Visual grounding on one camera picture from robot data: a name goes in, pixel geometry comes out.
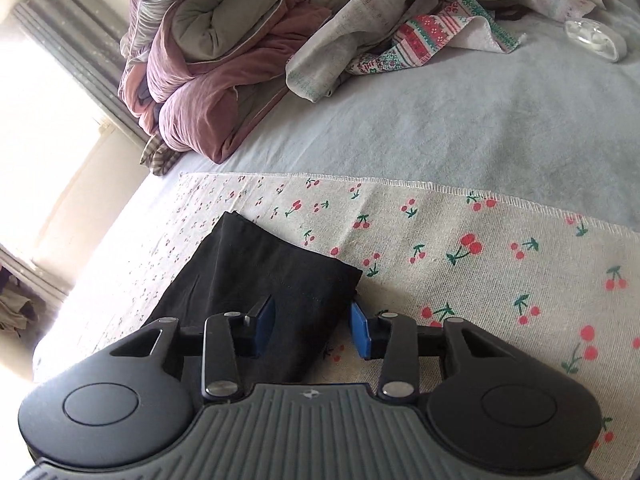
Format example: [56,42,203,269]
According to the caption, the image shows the black pants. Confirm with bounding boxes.
[139,210,365,401]

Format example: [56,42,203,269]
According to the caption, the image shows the cherry print cloth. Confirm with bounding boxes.
[32,172,639,479]

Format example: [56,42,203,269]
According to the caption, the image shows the striped brown cloth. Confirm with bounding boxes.
[140,133,183,177]

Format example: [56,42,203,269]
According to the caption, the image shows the hanging clothes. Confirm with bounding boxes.
[0,266,38,338]

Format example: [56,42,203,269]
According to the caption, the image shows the light blue bed sheet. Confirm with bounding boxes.
[177,0,640,233]

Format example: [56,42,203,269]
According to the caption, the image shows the window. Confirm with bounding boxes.
[1,18,105,284]

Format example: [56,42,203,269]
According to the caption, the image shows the pink grey quilt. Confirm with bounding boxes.
[119,0,349,164]

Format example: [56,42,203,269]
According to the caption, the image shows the right grey curtain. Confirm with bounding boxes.
[10,0,148,145]

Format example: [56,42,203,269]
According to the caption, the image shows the patterned white blanket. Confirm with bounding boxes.
[285,0,596,102]

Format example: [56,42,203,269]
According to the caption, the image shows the clear plastic case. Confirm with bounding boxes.
[564,18,627,63]

